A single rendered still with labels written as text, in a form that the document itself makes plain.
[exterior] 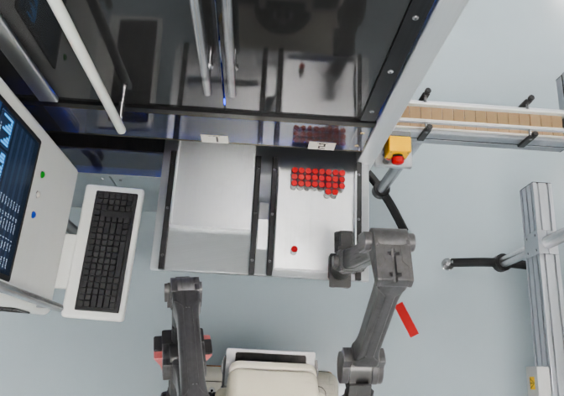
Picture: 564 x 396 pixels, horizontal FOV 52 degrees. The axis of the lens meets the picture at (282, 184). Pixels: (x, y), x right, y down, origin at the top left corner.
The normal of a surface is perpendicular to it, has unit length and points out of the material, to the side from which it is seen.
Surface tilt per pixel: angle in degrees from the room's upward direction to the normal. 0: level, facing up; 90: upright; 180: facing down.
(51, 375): 0
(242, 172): 0
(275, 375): 43
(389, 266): 9
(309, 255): 0
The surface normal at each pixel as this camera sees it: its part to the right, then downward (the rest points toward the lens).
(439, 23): -0.04, 0.95
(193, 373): 0.11, -0.85
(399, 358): 0.05, -0.32
